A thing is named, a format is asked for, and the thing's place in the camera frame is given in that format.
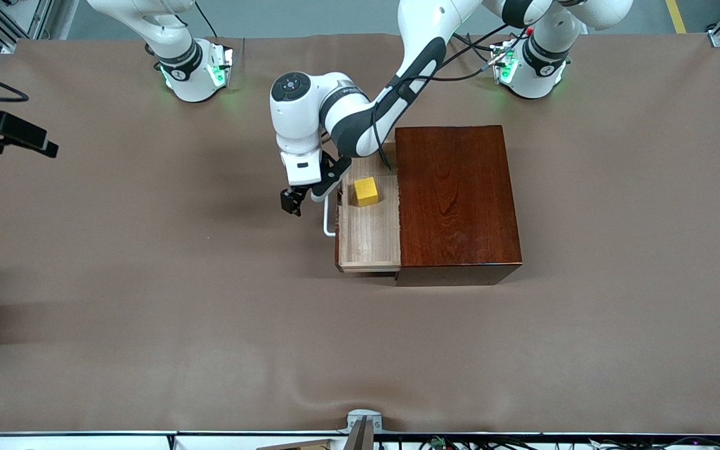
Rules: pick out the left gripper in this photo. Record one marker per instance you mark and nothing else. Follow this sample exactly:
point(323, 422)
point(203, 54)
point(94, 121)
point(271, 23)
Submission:
point(292, 199)

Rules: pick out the yellow cube block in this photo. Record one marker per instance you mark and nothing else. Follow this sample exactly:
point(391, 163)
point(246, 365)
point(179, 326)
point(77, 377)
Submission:
point(366, 192)

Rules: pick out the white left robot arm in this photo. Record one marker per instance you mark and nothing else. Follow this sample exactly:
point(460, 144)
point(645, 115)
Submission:
point(310, 119)

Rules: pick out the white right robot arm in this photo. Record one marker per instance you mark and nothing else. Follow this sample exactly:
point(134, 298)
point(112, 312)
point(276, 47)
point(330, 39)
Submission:
point(188, 81)

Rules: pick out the brown table cloth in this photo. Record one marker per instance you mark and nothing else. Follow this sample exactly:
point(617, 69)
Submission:
point(241, 344)

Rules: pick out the dark brown wooden cabinet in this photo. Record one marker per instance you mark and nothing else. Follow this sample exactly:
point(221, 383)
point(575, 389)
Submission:
point(454, 200)

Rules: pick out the light wooden board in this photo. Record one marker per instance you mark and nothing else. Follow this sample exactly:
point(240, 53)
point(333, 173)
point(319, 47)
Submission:
point(304, 446)

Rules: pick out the yellow floor tape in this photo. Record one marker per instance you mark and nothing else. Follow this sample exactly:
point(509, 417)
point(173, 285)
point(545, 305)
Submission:
point(674, 15)

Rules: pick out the aluminium frame strut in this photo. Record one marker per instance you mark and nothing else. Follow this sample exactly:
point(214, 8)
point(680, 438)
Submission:
point(38, 15)

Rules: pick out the grey metal bracket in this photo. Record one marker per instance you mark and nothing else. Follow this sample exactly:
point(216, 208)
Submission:
point(360, 417)

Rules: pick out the black white table edge rail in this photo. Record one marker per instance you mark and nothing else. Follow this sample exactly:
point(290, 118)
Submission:
point(85, 434)

